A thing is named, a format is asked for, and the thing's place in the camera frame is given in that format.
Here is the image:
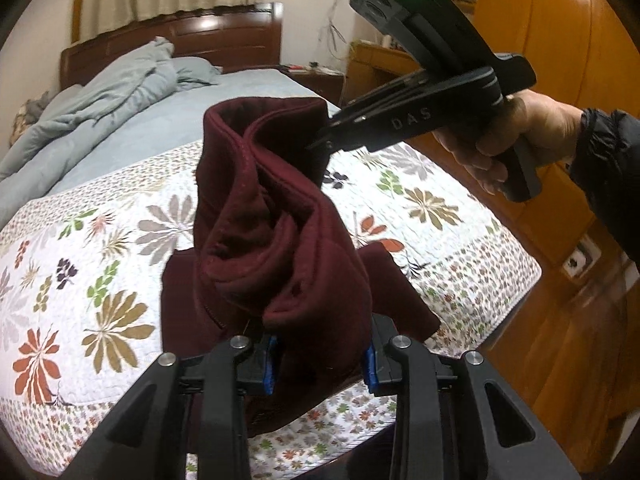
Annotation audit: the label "grey-blue duvet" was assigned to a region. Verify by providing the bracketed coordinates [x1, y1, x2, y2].
[0, 37, 223, 218]

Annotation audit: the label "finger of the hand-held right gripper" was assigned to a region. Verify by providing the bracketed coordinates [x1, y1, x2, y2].
[305, 104, 382, 154]

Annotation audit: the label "maroon pants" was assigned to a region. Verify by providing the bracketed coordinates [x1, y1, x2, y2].
[160, 96, 441, 438]

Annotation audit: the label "wooden desk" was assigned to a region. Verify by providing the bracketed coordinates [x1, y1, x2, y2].
[345, 40, 426, 106]

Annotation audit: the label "hanging white cables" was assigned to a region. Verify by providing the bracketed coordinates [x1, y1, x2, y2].
[320, 0, 351, 61]

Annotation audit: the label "dark wooden headboard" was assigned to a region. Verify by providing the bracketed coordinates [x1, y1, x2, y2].
[60, 1, 283, 91]

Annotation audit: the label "white wall socket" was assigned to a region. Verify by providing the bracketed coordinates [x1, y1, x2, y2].
[562, 240, 601, 278]

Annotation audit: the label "light blue bed sheet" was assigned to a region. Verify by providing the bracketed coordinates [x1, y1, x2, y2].
[47, 67, 346, 196]

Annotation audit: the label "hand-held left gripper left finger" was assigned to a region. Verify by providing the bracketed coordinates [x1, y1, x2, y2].
[67, 335, 278, 480]

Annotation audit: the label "floral pillow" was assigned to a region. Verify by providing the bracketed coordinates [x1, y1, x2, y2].
[10, 92, 51, 147]

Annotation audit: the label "person's right hand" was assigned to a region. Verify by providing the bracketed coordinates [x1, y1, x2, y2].
[431, 91, 586, 197]

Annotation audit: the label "floral quilted bedspread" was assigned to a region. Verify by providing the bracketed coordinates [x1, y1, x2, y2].
[0, 137, 543, 480]

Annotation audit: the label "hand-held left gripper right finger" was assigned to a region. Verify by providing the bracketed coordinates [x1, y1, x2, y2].
[364, 315, 583, 480]

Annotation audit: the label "wooden nightstand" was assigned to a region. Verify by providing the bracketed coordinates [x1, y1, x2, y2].
[280, 62, 346, 106]

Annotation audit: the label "person's right forearm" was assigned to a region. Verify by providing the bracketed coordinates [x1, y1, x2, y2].
[570, 107, 640, 281]

